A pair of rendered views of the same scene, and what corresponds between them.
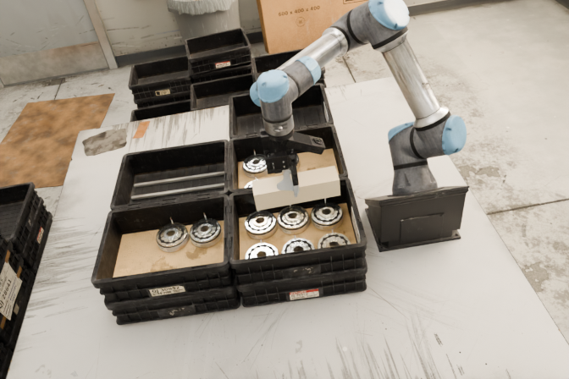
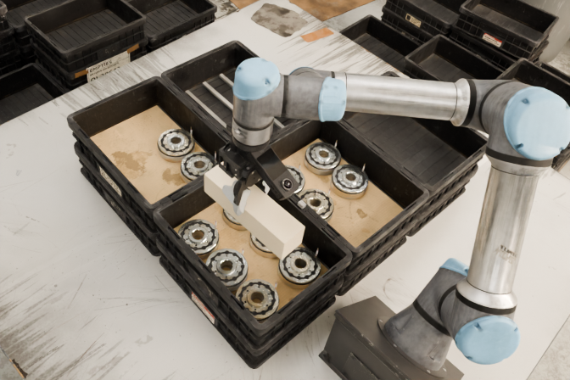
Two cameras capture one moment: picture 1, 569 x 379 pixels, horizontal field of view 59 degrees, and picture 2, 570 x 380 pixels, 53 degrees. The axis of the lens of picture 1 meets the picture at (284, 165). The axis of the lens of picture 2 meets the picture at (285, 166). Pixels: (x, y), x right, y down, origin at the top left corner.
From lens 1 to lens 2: 0.74 m
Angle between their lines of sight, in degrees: 29
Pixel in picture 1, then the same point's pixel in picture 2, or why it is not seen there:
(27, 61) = not seen: outside the picture
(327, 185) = (271, 237)
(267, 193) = (215, 184)
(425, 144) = (449, 312)
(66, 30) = not seen: outside the picture
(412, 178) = (410, 330)
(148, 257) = (142, 142)
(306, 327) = (170, 335)
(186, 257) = (162, 172)
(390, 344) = not seen: outside the picture
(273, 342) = (136, 313)
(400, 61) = (496, 193)
